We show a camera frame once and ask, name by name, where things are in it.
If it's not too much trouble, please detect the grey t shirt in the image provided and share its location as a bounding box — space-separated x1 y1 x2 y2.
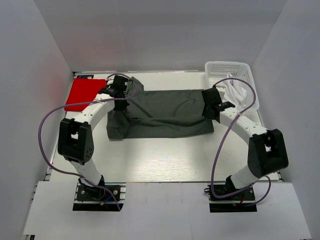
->
106 78 214 140

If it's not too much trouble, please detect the white plastic basket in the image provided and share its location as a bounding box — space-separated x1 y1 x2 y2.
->
204 61 260 112

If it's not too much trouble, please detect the white t shirt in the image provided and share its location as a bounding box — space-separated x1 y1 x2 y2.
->
216 79 248 109

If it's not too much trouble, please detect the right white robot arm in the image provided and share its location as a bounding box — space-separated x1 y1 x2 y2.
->
201 87 289 200

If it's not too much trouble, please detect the blue label sticker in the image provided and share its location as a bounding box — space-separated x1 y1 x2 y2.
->
76 74 94 79

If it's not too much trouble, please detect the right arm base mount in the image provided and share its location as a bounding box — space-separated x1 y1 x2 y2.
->
203 184 257 213

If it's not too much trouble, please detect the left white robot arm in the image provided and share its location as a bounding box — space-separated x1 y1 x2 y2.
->
57 74 130 200

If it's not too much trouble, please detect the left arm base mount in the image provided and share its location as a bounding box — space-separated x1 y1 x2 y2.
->
72 183 126 212

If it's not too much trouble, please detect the red folded t shirt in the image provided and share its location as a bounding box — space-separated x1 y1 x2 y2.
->
65 78 107 105

